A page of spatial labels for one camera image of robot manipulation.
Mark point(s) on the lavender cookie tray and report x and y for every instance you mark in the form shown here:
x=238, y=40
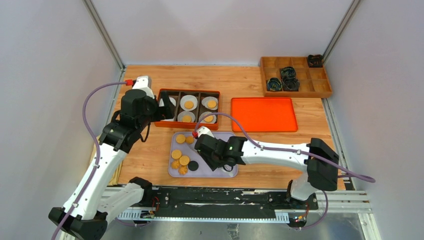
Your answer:
x=203, y=171

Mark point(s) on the swirl butter cookie top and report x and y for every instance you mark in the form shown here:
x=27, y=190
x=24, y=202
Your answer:
x=189, y=140

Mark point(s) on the yellow cloth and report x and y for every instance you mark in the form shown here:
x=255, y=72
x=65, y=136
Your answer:
x=115, y=174

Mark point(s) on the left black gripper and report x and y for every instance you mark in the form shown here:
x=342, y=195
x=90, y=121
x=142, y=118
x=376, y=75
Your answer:
x=168, y=111

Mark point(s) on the black coiled item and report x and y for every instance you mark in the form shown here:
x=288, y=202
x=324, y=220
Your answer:
x=274, y=84
x=287, y=72
x=290, y=84

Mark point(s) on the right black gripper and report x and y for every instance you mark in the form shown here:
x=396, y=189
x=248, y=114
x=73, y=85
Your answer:
x=214, y=165

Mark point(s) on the black coiled item left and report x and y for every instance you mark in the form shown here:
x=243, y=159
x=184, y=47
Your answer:
x=274, y=84

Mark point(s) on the black coiled item top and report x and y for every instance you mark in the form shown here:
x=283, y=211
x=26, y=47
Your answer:
x=287, y=72

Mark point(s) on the wooden compartment organizer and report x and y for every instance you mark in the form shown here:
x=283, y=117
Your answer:
x=313, y=81

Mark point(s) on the metal tongs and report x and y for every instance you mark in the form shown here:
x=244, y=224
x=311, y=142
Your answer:
x=227, y=168

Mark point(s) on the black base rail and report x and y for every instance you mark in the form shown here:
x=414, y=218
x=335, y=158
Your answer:
x=241, y=205

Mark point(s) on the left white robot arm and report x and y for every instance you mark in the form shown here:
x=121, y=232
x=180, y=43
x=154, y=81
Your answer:
x=85, y=215

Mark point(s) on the orange box lid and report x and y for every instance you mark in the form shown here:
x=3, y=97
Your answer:
x=265, y=114

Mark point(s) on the black sandwich cookie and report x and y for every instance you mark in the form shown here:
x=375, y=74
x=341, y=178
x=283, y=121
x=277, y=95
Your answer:
x=193, y=166

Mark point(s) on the swirl butter cookie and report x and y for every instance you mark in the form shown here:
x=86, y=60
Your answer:
x=189, y=140
x=183, y=170
x=175, y=164

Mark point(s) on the black coiled item right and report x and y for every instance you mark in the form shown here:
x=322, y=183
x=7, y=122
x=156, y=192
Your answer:
x=290, y=84

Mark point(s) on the round yellow biscuit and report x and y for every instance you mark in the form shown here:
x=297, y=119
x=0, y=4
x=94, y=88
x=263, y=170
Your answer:
x=184, y=160
x=209, y=119
x=186, y=119
x=189, y=105
x=211, y=104
x=180, y=138
x=176, y=154

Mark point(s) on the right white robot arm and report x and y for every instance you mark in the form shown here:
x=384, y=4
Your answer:
x=316, y=160

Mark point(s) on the white paper cup liner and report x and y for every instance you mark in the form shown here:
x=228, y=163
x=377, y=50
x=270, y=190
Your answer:
x=181, y=114
x=203, y=115
x=188, y=97
x=206, y=99
x=171, y=99

